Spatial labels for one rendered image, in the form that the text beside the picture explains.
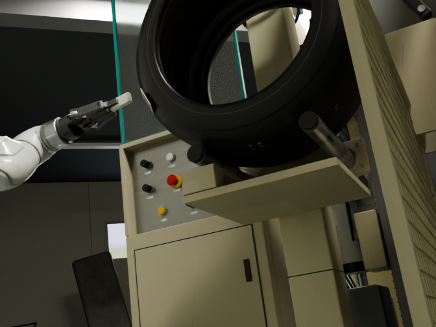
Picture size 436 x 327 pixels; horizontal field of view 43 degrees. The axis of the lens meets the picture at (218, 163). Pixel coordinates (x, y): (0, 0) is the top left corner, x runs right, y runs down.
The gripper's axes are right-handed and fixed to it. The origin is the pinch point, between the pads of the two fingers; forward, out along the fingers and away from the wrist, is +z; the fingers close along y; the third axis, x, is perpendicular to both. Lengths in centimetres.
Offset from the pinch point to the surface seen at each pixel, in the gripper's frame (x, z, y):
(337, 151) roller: 35, 52, 10
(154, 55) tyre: 1.0, 20.0, -13.2
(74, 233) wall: -227, -515, 639
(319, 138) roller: 35, 51, -4
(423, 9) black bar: 4, 84, 20
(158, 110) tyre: 14.5, 16.4, -10.7
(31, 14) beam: -244, -175, 187
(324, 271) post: 59, 35, 26
